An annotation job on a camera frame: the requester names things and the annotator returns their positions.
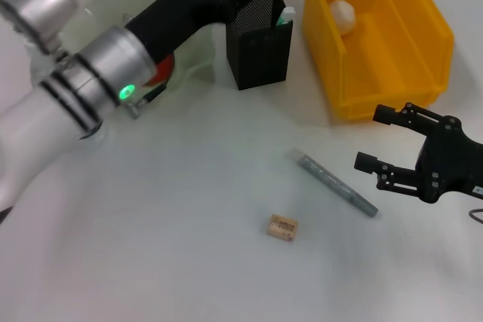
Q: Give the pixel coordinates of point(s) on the small tan cork block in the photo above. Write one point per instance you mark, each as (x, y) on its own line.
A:
(282, 227)

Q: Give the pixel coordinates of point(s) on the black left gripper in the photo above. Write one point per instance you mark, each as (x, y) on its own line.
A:
(181, 9)

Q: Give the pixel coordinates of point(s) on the yellow plastic bin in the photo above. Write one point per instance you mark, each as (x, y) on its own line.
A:
(396, 54)

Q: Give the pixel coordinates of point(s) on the orange knitted fruit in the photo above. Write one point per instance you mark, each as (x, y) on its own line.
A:
(164, 69)

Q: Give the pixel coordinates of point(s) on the pale green glass fruit plate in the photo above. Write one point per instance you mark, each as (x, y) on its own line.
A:
(105, 9)

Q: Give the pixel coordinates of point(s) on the grey glitter pen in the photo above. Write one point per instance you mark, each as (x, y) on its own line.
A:
(332, 182)

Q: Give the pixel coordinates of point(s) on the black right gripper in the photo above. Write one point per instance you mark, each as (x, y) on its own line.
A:
(449, 163)

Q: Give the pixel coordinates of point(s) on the white and silver left robot arm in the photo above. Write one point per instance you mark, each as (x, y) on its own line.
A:
(37, 129)

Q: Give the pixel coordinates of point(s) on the black mesh pen holder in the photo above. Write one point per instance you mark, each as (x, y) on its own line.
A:
(260, 62)

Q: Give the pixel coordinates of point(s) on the green pen white clip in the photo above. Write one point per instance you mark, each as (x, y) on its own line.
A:
(285, 16)

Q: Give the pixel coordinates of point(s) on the white paper ball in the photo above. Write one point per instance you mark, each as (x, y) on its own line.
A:
(342, 16)

